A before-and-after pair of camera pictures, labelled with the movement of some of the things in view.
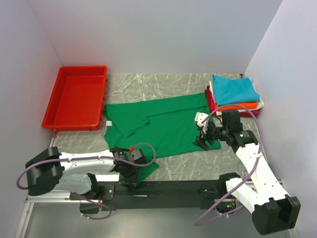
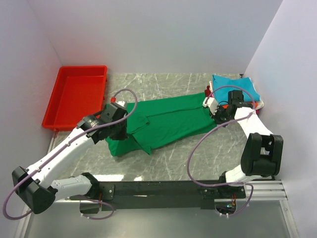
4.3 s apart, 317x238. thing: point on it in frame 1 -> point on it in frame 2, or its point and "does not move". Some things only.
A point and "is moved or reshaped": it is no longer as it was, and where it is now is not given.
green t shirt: [161, 127] is moved or reshaped
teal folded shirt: [227, 90] does not move
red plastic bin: [77, 101] does not move
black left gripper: [128, 179] -> [119, 132]
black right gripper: [204, 136] -> [218, 118]
